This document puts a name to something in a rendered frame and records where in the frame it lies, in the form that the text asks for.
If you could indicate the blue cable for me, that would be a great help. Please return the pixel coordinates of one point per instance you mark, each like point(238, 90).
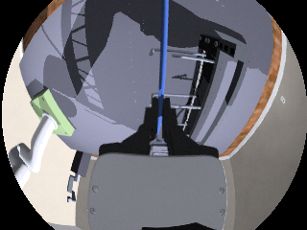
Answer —
point(163, 54)

